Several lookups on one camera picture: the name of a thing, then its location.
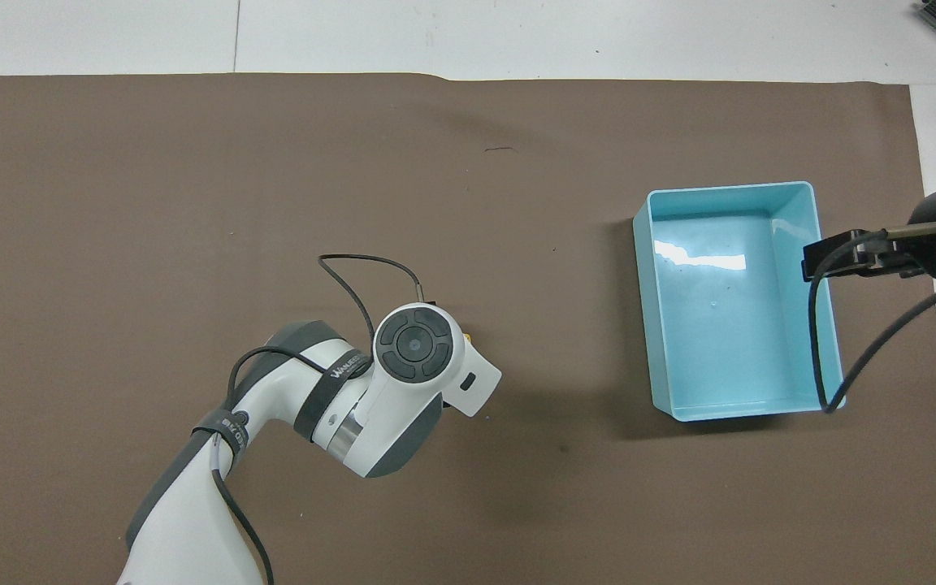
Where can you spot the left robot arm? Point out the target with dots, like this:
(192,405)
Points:
(403,382)

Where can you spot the light blue plastic bin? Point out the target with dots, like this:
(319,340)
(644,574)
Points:
(728,325)

